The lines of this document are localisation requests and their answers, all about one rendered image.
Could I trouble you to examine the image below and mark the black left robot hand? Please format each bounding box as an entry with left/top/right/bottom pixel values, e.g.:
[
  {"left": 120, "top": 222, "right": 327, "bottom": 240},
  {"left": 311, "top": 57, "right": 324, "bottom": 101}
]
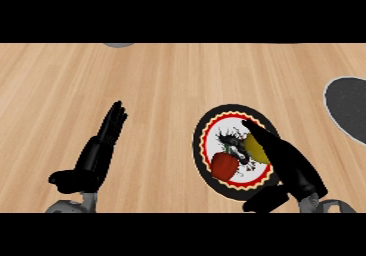
[{"left": 47, "top": 100, "right": 129, "bottom": 195}]

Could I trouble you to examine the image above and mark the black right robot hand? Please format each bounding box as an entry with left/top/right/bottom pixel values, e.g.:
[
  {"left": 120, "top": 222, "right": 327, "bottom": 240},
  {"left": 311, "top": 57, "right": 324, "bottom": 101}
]
[{"left": 240, "top": 119, "right": 329, "bottom": 214}]

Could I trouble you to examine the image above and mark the red and yellow bell pepper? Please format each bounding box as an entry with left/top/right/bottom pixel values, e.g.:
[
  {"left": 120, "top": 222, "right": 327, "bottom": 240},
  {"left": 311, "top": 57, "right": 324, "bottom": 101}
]
[{"left": 209, "top": 132, "right": 271, "bottom": 180}]

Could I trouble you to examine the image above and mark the black rimmed patterned plate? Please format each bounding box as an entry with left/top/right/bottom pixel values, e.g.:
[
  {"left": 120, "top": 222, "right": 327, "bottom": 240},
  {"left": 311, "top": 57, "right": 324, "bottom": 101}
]
[{"left": 191, "top": 103, "right": 283, "bottom": 202}]

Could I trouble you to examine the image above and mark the dark grey pan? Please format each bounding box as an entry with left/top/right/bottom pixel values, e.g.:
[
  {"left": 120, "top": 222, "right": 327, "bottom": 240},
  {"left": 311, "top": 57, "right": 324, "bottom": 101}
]
[{"left": 321, "top": 76, "right": 366, "bottom": 163}]

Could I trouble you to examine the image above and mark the grey round object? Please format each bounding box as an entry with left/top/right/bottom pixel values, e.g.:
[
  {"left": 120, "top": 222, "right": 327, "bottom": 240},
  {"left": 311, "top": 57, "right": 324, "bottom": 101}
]
[{"left": 101, "top": 42, "right": 135, "bottom": 49}]

